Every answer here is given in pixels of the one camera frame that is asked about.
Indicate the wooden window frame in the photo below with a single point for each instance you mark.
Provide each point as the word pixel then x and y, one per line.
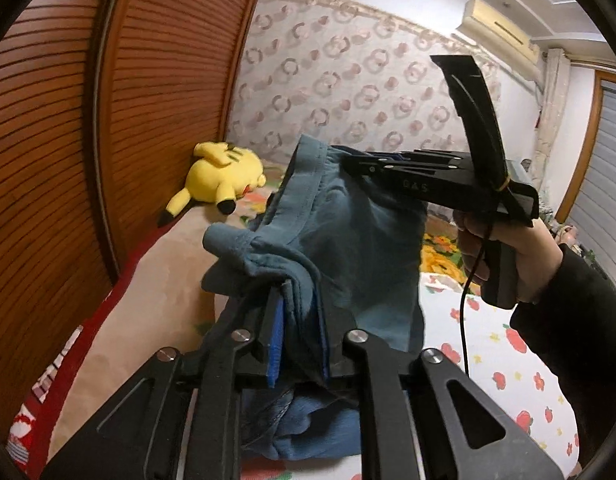
pixel 585 150

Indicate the person's right forearm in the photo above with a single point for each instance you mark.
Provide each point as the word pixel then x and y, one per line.
pixel 577 335

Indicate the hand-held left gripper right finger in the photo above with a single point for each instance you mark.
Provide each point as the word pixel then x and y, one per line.
pixel 340 360

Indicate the yellow plush toy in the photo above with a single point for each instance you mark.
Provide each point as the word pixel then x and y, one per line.
pixel 213 180

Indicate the strawberry print bed sheet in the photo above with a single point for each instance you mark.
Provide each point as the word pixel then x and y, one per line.
pixel 487 360

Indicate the grey window blind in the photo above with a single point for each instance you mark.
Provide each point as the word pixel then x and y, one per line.
pixel 605 175

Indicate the red patterned blanket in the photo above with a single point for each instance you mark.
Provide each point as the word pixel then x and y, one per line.
pixel 53 385

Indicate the white lace curtain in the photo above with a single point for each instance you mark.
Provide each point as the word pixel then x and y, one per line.
pixel 550 120

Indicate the circle print curtain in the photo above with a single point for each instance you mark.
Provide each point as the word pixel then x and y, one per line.
pixel 363 75

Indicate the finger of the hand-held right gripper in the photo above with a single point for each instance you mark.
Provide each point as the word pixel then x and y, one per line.
pixel 422 156
pixel 372 169

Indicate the white air conditioner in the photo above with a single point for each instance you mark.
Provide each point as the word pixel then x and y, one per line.
pixel 497 30

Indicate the wooden louvered wardrobe door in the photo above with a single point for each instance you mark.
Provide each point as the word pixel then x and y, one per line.
pixel 178 85
pixel 38 185

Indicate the folded blue denim jeans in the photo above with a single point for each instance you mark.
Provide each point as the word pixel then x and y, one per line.
pixel 308 430

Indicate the teal pants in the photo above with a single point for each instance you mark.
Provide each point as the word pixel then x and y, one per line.
pixel 358 250

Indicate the person's right hand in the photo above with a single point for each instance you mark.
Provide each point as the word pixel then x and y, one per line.
pixel 532 260

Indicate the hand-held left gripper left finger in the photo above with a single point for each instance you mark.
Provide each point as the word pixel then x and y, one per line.
pixel 274 340

